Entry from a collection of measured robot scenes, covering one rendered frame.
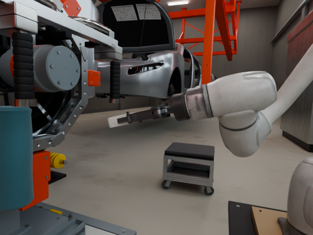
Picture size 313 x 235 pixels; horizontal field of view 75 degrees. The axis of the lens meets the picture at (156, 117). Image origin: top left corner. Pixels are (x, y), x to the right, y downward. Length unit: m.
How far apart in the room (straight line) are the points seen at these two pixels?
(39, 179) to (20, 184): 0.20
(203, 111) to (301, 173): 0.39
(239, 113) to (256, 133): 0.11
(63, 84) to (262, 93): 0.53
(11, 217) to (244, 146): 0.88
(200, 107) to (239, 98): 0.09
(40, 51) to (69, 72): 0.09
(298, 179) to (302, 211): 0.09
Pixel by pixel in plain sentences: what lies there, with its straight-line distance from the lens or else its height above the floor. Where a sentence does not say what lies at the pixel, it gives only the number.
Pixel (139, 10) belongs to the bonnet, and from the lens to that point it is 4.14.
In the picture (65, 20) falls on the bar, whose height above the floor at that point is 0.97.
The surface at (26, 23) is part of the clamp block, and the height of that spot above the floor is 0.92.
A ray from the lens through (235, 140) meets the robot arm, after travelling 0.61.
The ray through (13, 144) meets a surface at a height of 0.65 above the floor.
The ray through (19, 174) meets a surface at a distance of 0.64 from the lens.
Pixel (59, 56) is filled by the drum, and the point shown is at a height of 0.88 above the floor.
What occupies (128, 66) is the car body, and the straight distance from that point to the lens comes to 3.29.
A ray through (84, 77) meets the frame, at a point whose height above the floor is 0.85.
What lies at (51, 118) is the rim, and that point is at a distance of 0.96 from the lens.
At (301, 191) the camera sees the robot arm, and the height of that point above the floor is 0.51.
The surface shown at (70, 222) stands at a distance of 1.17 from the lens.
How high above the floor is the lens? 0.78
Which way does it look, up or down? 6 degrees down
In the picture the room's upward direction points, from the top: 2 degrees clockwise
